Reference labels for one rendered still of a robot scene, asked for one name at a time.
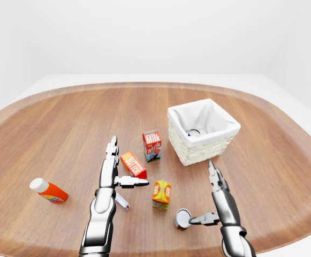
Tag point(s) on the silver robot right hand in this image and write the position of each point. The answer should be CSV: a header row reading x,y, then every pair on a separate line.
x,y
226,206

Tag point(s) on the silver robot left hand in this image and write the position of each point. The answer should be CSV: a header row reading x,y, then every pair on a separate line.
x,y
108,174

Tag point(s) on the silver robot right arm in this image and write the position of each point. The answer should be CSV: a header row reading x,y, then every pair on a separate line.
x,y
236,242

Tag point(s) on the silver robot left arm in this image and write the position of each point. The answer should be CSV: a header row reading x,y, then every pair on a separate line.
x,y
101,227

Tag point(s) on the white wicker basket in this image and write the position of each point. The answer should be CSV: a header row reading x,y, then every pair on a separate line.
x,y
198,134

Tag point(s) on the tin inside basket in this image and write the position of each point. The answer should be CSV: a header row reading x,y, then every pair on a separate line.
x,y
194,132

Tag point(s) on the red butter box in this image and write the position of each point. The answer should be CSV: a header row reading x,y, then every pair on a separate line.
x,y
133,165

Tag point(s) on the small white and red box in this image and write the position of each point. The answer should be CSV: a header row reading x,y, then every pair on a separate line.
x,y
123,202

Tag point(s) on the tin with white lid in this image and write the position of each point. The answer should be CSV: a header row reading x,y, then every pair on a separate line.
x,y
182,219

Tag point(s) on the red milk carton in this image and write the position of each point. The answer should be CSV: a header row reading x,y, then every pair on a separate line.
x,y
152,146

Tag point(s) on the orange juice carton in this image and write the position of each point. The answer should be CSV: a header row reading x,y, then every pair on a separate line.
x,y
161,195

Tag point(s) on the orange bottle with white cap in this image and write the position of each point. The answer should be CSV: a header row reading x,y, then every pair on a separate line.
x,y
49,191

